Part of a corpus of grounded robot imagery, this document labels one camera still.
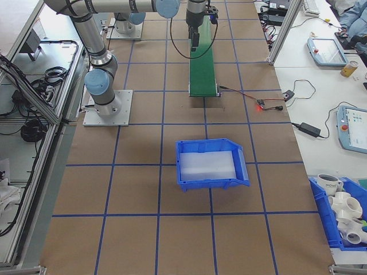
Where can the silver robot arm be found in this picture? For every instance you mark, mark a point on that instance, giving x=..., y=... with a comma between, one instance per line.
x=89, y=37
x=124, y=27

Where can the green belt conveyor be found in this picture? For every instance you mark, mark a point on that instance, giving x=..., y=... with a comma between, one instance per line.
x=202, y=74

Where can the small circuit board red light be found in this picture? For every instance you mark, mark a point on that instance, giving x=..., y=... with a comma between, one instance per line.
x=260, y=102

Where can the white keyboard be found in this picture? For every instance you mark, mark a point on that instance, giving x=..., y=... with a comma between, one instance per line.
x=311, y=6

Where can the grey teach pendant dark screen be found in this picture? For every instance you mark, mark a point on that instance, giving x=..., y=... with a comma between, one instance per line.
x=327, y=51

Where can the blue plastic bin with foam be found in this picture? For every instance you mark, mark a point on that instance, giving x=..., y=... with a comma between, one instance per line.
x=200, y=184

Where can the black power adapter brick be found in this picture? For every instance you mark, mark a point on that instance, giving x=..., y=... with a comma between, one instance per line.
x=311, y=129

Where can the white plug strip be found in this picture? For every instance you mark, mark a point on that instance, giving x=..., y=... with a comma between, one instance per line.
x=47, y=90

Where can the yellow drink can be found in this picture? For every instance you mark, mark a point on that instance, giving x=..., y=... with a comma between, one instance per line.
x=348, y=70

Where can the grey metal box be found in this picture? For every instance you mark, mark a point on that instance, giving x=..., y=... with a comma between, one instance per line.
x=31, y=43

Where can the person in light blue coat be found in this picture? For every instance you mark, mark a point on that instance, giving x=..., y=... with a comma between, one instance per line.
x=358, y=14

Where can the grey teach pendant lit screen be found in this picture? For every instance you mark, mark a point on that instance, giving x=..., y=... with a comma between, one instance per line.
x=355, y=129

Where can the white printed mug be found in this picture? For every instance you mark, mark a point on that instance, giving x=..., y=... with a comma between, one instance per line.
x=328, y=184

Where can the blue plastic parts bin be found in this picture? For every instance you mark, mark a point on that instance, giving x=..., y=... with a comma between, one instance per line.
x=322, y=212

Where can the white pvc pipe fitting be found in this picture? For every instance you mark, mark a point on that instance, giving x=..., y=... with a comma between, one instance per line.
x=351, y=230
x=344, y=204

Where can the white crumpled cloth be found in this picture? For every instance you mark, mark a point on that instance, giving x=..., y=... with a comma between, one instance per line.
x=7, y=189

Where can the small green object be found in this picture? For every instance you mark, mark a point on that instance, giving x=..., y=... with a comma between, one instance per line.
x=364, y=227

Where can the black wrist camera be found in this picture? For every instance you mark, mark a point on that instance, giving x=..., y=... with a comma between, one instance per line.
x=212, y=13

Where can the white square base plate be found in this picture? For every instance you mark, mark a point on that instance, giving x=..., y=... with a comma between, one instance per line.
x=123, y=114
x=126, y=35

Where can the aluminium profile post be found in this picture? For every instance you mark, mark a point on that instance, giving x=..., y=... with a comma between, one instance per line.
x=282, y=34

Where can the small black switch box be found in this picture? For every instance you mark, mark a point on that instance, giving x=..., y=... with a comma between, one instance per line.
x=288, y=94

